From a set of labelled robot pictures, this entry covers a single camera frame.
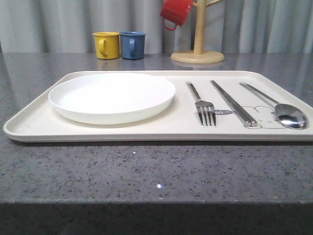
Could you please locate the white round plate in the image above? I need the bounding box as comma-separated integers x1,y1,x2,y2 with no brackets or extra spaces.
48,72,176,125

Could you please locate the silver metal fork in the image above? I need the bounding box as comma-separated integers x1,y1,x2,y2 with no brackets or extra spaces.
186,82,216,127

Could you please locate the silver metal chopstick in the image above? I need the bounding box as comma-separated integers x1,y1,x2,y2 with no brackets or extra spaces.
212,80,258,127
210,80,253,128

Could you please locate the silver metal spoon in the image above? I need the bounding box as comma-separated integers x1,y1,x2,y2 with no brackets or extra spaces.
239,82,309,130

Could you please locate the cream rabbit print tray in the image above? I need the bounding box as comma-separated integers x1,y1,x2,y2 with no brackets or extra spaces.
3,70,313,142

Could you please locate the wooden mug tree stand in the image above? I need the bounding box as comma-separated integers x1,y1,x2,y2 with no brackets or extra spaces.
171,0,224,64

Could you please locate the blue mug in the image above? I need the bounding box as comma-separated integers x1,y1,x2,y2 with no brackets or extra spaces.
119,31,146,60

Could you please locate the yellow mug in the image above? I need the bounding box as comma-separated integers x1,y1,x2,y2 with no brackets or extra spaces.
93,32,120,60

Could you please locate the red mug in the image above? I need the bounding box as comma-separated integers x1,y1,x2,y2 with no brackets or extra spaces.
160,0,193,31

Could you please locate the grey pleated curtain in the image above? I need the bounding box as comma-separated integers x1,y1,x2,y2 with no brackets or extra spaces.
0,0,313,54

